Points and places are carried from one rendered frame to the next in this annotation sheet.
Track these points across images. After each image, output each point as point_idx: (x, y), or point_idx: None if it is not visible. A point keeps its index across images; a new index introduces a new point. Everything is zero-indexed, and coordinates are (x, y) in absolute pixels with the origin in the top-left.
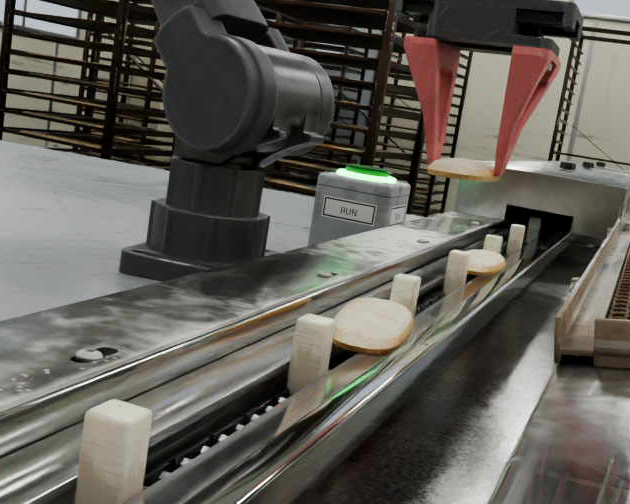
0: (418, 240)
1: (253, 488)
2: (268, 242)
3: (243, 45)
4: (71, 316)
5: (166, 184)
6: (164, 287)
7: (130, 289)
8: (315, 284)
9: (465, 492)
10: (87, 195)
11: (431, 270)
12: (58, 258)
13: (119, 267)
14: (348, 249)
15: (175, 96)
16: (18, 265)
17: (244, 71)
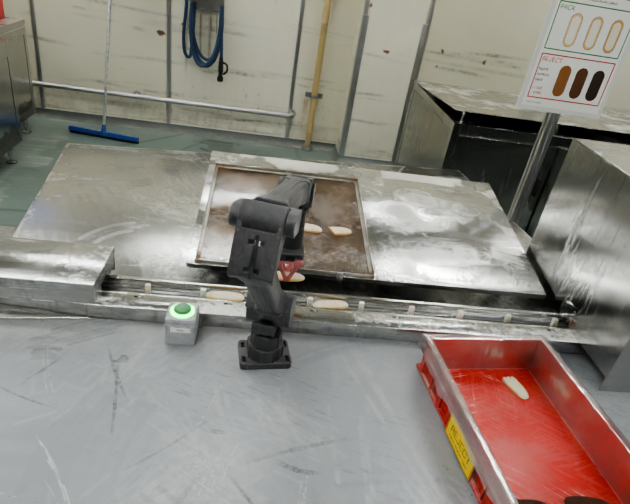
0: (230, 304)
1: (409, 300)
2: (182, 359)
3: (291, 294)
4: (386, 324)
5: None
6: (358, 323)
7: (365, 325)
8: (325, 310)
9: None
10: (137, 445)
11: None
12: (292, 382)
13: (289, 367)
14: None
15: (290, 320)
16: (311, 383)
17: (296, 298)
